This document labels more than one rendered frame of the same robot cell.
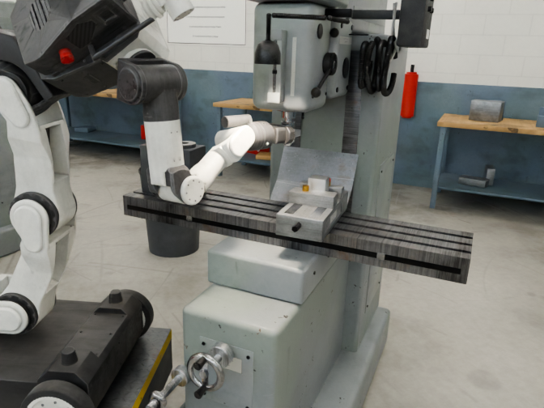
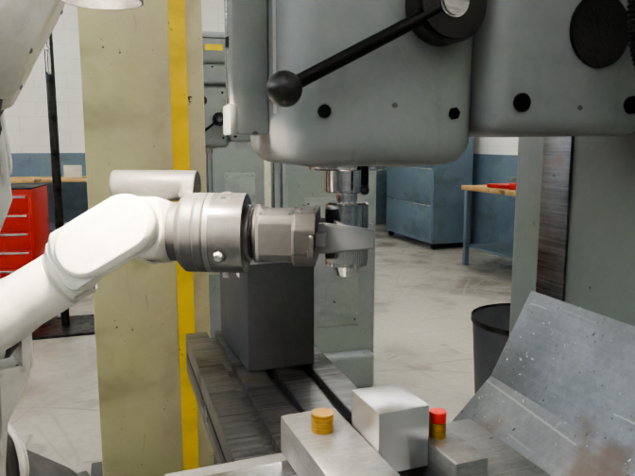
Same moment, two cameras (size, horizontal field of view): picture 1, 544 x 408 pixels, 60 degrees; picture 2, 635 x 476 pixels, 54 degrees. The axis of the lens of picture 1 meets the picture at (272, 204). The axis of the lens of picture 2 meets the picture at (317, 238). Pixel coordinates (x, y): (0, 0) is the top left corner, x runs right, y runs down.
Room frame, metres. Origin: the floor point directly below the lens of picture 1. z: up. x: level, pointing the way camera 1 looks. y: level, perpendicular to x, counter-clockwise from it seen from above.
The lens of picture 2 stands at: (1.11, -0.53, 1.33)
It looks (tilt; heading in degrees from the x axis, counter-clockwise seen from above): 9 degrees down; 49
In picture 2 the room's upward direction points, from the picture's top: straight up
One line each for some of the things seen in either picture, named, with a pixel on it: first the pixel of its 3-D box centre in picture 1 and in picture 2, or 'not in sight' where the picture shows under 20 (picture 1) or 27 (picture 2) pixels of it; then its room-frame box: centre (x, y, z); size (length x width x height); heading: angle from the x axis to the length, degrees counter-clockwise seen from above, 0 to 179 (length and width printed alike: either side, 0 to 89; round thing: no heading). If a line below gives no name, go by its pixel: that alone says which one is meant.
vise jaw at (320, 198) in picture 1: (313, 197); (334, 462); (1.48, -0.13, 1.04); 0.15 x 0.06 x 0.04; 70
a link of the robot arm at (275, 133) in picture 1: (268, 135); (264, 235); (1.51, 0.02, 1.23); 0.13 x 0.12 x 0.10; 46
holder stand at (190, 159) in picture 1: (173, 167); (264, 297); (1.78, 0.39, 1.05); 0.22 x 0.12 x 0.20; 69
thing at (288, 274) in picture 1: (282, 248); not in sight; (1.58, -0.05, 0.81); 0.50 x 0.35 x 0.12; 157
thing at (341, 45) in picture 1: (312, 57); (509, 20); (1.76, -0.12, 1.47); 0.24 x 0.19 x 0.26; 67
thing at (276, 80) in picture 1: (277, 66); (244, 27); (1.48, 0.00, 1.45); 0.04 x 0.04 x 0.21; 67
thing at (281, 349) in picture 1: (277, 337); not in sight; (1.56, -0.04, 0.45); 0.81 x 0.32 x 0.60; 157
